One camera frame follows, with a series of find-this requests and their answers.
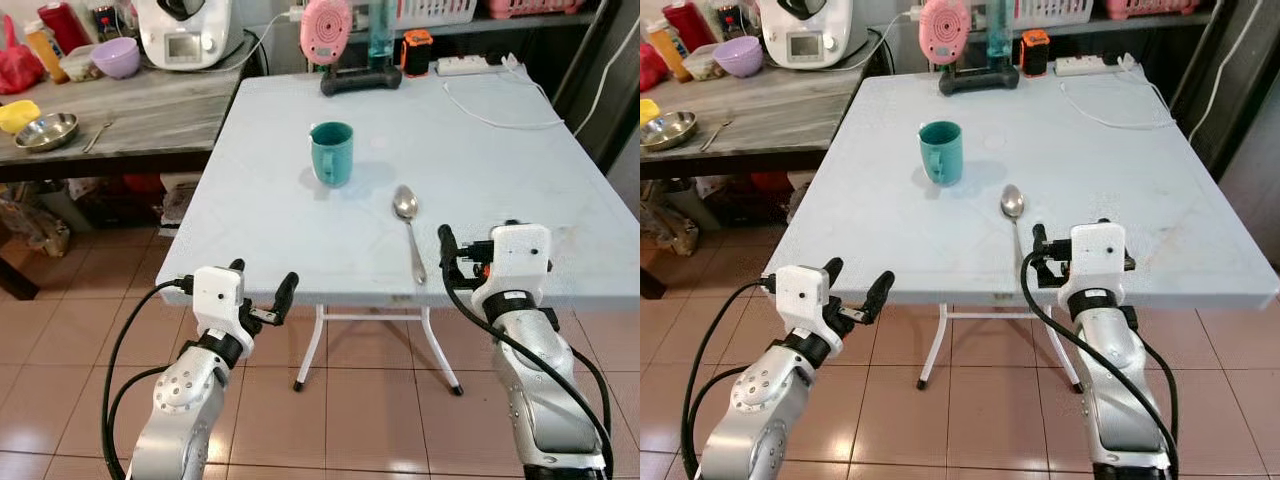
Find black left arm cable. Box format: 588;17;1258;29
100;279;197;480
681;279;781;480

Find white folding table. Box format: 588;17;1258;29
155;68;641;397
763;66;1280;393

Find thin white table cable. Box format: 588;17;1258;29
1059;62;1180;129
443;62;567;131

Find clear plastic food container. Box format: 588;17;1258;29
58;44;106;83
686;44;728;83

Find red plastic bag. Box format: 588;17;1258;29
640;40;669;93
0;15;46;95

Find pink round fan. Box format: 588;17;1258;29
300;0;353;66
918;0;971;66

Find clear blue tube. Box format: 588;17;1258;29
368;0;399;67
987;0;1016;64

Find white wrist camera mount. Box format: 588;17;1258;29
774;264;832;338
469;224;554;303
1058;222;1130;298
191;265;247;334

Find large steel spoon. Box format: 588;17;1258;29
1000;184;1031;263
392;184;428;286

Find teal ceramic mug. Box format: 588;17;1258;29
309;121;355;188
918;120;964;187

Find purple plastic bowl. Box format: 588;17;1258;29
92;37;142;80
714;36;765;79

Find steel bowl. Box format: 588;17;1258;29
14;112;80;153
640;110;700;153

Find orange bottle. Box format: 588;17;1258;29
25;20;69;85
646;20;691;83

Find white hanging cable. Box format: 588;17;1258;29
573;18;641;138
1188;0;1264;143

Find clear plastic bag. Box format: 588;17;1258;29
0;185;73;259
640;183;703;257

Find black stand base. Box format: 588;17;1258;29
938;60;1021;96
320;62;403;97

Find grey wooden side table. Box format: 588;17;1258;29
0;66;243;301
640;66;863;301

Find red canister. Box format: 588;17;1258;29
662;0;717;53
38;0;91;54

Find pink plastic basket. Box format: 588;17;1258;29
1104;0;1202;21
487;0;587;21

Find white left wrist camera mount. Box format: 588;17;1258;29
191;265;247;334
774;264;832;338

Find white power strip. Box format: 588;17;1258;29
1055;54;1137;77
437;54;517;77

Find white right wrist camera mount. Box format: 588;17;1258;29
469;224;554;303
1058;222;1130;298

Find white kitchen appliance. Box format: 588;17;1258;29
760;0;854;71
133;0;233;72

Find white plastic basket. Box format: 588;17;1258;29
398;0;478;29
1014;0;1096;29

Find orange and black device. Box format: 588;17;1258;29
1020;29;1052;78
401;29;434;78

